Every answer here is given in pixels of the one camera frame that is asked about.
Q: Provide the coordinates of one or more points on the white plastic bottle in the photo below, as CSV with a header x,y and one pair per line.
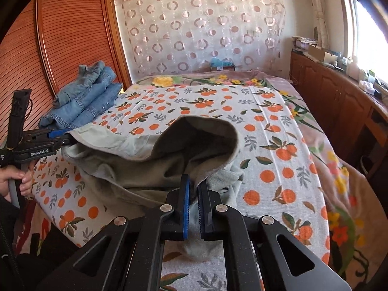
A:
x,y
353,68

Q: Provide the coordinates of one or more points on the person's left hand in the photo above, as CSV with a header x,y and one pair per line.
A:
x,y
26,183

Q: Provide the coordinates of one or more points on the reddish wooden slatted wardrobe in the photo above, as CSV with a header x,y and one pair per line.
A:
x,y
69,30

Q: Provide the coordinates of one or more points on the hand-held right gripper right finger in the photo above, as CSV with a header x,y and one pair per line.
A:
x,y
202,212

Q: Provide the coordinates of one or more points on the brown wooden cabinet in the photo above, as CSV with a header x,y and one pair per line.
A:
x,y
333,91

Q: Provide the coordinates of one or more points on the sheer circle pattern curtain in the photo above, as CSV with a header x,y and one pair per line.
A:
x,y
200,27

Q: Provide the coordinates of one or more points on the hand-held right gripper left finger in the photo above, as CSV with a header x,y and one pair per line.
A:
x,y
185,206

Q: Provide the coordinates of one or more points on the folded blue jeans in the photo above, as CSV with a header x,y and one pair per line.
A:
x,y
91,106

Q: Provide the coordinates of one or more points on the bright window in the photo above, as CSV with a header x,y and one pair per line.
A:
x,y
368,36

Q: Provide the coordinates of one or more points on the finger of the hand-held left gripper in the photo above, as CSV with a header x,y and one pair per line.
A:
x,y
59,133
68,142

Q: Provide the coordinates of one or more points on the light blue denim garment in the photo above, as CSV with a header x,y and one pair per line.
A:
x,y
88,78

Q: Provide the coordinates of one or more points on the pale green pants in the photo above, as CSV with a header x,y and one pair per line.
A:
x,y
136,163

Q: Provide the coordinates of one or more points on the blue packet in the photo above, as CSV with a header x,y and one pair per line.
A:
x,y
221,63

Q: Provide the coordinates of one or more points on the person's dark clothing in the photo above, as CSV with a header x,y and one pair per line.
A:
x,y
45,257

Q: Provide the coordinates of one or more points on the stack of papers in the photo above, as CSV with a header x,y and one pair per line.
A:
x,y
303,43

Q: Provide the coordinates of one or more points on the orange fruit print bedspread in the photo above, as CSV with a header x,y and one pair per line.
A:
x,y
266,145

